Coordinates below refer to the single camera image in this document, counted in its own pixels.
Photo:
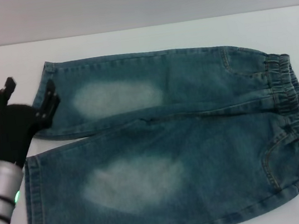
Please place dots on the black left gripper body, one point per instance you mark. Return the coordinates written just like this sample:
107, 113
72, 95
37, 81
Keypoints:
12, 132

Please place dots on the blue denim shorts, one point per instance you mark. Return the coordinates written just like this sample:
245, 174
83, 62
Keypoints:
175, 170

